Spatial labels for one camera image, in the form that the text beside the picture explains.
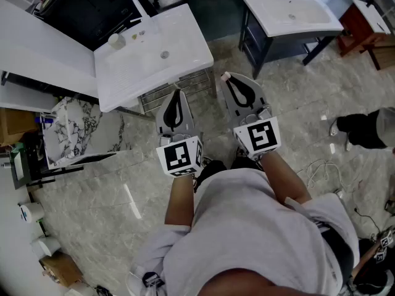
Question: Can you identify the small white basin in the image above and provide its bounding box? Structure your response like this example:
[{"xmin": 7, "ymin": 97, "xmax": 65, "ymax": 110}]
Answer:
[{"xmin": 352, "ymin": 0, "xmax": 393, "ymax": 35}]

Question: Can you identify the green crate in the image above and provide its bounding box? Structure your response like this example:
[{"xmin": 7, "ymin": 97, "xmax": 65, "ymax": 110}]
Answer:
[{"xmin": 9, "ymin": 142, "xmax": 31, "ymax": 191}]

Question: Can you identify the translucent cup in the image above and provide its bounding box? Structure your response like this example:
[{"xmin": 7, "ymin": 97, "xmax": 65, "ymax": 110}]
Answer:
[{"xmin": 107, "ymin": 33, "xmax": 127, "ymax": 51}]

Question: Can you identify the metal rack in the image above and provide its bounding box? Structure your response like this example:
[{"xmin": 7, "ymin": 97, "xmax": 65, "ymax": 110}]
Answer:
[{"xmin": 117, "ymin": 68, "xmax": 218, "ymax": 118}]

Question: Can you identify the white cable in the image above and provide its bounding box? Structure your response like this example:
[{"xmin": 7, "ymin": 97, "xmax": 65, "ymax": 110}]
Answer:
[{"xmin": 304, "ymin": 158, "xmax": 349, "ymax": 194}]

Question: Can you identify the person's left black shoe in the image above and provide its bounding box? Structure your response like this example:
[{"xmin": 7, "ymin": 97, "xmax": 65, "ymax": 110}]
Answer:
[{"xmin": 193, "ymin": 160, "xmax": 228, "ymax": 194}]

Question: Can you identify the person's grey shirt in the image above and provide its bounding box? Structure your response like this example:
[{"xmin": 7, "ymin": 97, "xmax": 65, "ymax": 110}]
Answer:
[{"xmin": 132, "ymin": 168, "xmax": 360, "ymax": 296}]

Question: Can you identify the person's left forearm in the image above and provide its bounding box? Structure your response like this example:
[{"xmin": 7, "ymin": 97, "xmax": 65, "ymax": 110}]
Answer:
[{"xmin": 164, "ymin": 174, "xmax": 196, "ymax": 228}]

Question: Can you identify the person's black shoe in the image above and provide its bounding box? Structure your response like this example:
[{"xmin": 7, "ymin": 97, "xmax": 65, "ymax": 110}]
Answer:
[
  {"xmin": 231, "ymin": 148, "xmax": 264, "ymax": 171},
  {"xmin": 193, "ymin": 160, "xmax": 228, "ymax": 194}
]

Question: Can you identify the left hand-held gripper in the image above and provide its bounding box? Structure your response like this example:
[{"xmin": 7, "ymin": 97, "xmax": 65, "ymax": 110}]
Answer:
[{"xmin": 156, "ymin": 88, "xmax": 204, "ymax": 178}]

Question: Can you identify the thin black cable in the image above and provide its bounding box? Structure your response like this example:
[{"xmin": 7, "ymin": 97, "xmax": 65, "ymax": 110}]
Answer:
[{"xmin": 353, "ymin": 207, "xmax": 383, "ymax": 234}]

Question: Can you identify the white laundry sink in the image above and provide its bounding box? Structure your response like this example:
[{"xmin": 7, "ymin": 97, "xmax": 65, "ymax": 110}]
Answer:
[{"xmin": 93, "ymin": 3, "xmax": 215, "ymax": 113}]

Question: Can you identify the white partition panel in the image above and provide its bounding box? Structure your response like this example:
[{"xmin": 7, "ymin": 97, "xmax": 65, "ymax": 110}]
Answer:
[{"xmin": 0, "ymin": 0, "xmax": 99, "ymax": 112}]

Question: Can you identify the white curved faucet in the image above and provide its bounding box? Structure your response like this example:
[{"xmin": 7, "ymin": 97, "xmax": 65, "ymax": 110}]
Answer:
[{"xmin": 129, "ymin": 0, "xmax": 158, "ymax": 33}]

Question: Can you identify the wooden stand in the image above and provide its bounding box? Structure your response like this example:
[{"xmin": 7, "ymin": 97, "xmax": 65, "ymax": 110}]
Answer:
[{"xmin": 336, "ymin": 3, "xmax": 395, "ymax": 70}]

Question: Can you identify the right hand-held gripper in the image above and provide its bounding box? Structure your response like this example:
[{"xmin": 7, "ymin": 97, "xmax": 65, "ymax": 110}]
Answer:
[{"xmin": 220, "ymin": 73, "xmax": 281, "ymax": 162}]

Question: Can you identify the person's right forearm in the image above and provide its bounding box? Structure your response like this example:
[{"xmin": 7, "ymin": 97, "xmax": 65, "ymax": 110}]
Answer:
[{"xmin": 262, "ymin": 151, "xmax": 312, "ymax": 205}]

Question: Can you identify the person's right black shoe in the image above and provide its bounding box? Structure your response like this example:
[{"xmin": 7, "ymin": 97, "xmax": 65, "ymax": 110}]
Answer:
[{"xmin": 231, "ymin": 148, "xmax": 264, "ymax": 171}]

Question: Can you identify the black cabinet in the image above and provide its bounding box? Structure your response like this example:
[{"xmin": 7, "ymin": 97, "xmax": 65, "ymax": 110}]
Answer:
[{"xmin": 36, "ymin": 0, "xmax": 158, "ymax": 51}]

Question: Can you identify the black waist pack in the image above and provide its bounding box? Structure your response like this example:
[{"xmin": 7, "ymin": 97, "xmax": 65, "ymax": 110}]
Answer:
[{"xmin": 319, "ymin": 225, "xmax": 354, "ymax": 285}]

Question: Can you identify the marble patterned slab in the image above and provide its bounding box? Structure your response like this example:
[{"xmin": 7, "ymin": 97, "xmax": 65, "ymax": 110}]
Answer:
[{"xmin": 41, "ymin": 96, "xmax": 130, "ymax": 170}]

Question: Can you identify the white rectangular washbasin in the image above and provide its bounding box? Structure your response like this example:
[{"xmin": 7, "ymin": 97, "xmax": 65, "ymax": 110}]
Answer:
[{"xmin": 239, "ymin": 0, "xmax": 344, "ymax": 38}]

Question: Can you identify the cardboard box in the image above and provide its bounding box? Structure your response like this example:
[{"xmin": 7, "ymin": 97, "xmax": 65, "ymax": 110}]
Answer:
[
  {"xmin": 0, "ymin": 108, "xmax": 40, "ymax": 146},
  {"xmin": 39, "ymin": 251, "xmax": 84, "ymax": 288}
]

